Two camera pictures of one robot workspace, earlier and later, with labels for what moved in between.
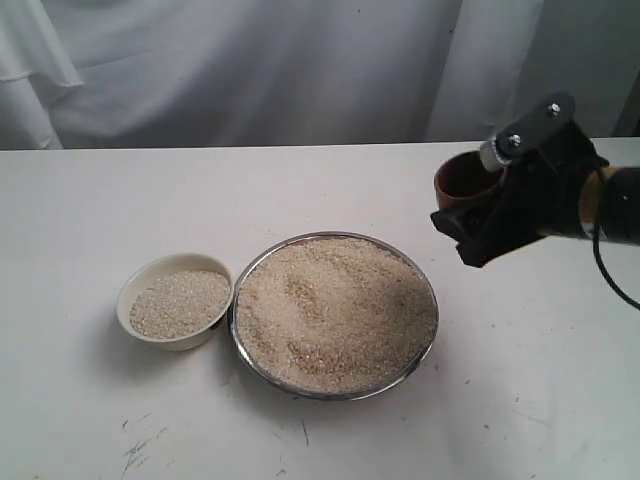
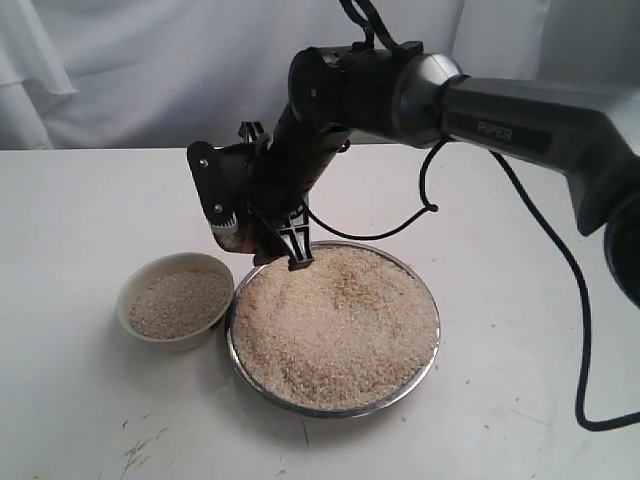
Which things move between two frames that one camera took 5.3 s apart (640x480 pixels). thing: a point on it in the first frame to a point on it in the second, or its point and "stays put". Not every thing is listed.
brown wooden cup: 462,182 to 246,236
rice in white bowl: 179,303 stays put
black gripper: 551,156 to 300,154
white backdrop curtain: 172,74 stays put
